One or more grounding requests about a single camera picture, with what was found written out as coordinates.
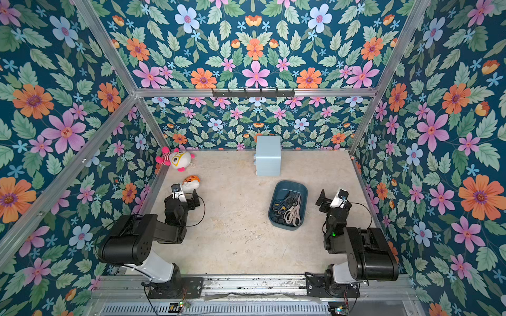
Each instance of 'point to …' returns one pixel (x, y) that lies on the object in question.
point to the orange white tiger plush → (190, 183)
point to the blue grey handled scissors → (281, 207)
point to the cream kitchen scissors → (288, 216)
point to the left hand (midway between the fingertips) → (185, 189)
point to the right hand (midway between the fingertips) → (334, 191)
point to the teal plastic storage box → (288, 205)
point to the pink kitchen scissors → (296, 220)
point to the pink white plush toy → (180, 160)
